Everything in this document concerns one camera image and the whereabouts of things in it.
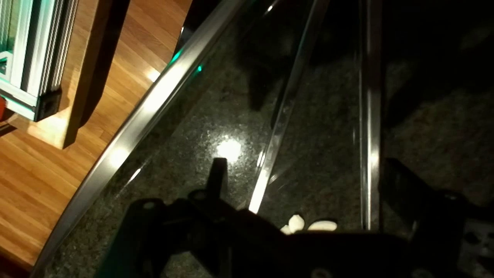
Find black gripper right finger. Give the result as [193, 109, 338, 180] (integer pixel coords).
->
[385, 156, 440, 240]

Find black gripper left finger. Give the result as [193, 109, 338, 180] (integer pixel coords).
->
[207, 156, 230, 206]

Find metal kitchen tongs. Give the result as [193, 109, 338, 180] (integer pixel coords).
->
[247, 0, 385, 232]

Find round white bean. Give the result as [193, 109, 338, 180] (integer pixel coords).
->
[288, 214, 308, 235]

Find elongated white bean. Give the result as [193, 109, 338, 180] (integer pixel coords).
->
[308, 218, 340, 234]

